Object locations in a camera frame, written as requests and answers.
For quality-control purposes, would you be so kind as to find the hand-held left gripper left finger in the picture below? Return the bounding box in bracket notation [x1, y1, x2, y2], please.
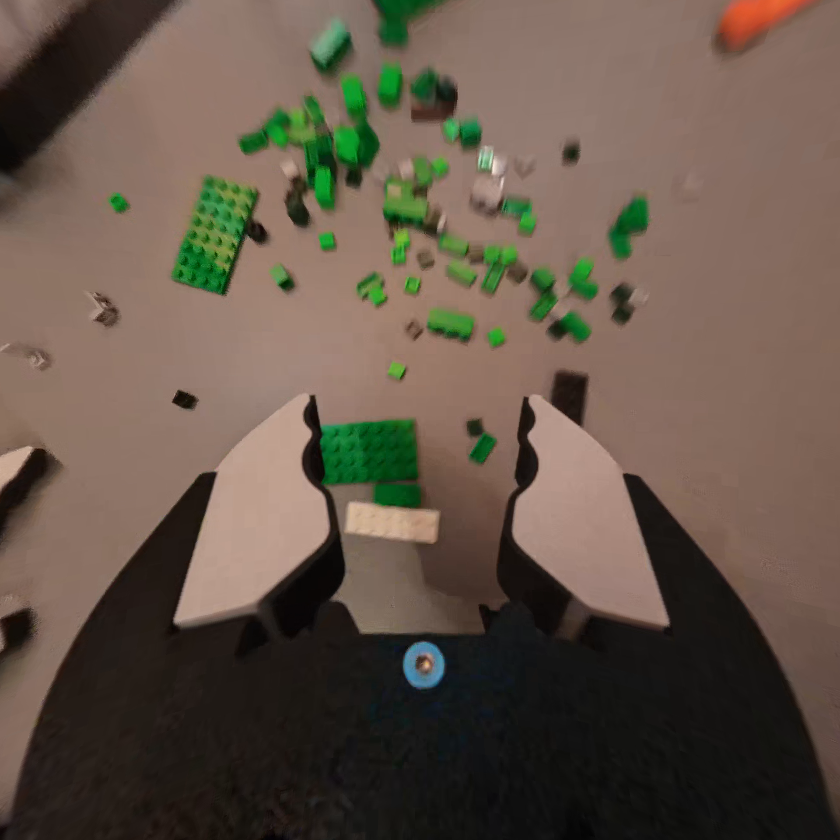
[172, 392, 347, 639]

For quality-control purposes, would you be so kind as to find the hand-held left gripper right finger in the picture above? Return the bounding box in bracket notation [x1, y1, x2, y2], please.
[495, 394, 672, 643]

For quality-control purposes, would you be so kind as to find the black lego plate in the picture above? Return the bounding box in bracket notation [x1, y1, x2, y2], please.
[550, 369, 589, 426]

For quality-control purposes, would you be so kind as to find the white lego plate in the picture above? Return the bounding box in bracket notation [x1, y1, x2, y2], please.
[344, 501, 441, 545]

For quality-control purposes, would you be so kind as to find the large green lego plate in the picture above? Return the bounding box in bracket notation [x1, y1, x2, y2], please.
[171, 175, 260, 296]

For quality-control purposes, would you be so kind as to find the pile of green lego bricks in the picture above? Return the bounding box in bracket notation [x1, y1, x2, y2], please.
[236, 0, 652, 347]

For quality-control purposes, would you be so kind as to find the orange brick separator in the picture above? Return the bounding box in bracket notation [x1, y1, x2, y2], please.
[714, 0, 824, 55]

